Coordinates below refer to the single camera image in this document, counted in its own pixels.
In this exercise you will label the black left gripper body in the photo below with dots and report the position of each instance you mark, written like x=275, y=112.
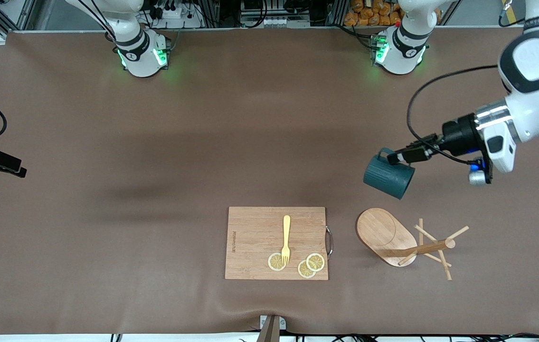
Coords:
x=459, y=132

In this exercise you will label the dark teal ribbed cup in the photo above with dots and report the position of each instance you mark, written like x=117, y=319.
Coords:
x=388, y=178

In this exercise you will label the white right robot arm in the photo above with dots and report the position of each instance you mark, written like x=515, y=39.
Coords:
x=143, y=57

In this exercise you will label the wooden mug tree rack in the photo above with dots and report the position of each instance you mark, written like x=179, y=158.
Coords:
x=376, y=228

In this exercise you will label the lemon slice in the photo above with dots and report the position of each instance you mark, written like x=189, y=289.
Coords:
x=316, y=261
x=275, y=262
x=305, y=270

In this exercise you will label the yellow plastic fork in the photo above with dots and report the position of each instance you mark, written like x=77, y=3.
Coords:
x=287, y=232

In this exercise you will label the table cover mat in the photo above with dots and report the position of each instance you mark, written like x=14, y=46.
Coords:
x=155, y=142

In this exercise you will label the bamboo cutting board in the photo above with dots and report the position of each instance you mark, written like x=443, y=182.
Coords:
x=255, y=242

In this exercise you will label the white power strip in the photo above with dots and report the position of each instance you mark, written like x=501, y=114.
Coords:
x=172, y=12

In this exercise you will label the front camera support post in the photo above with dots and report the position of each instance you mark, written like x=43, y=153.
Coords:
x=269, y=330

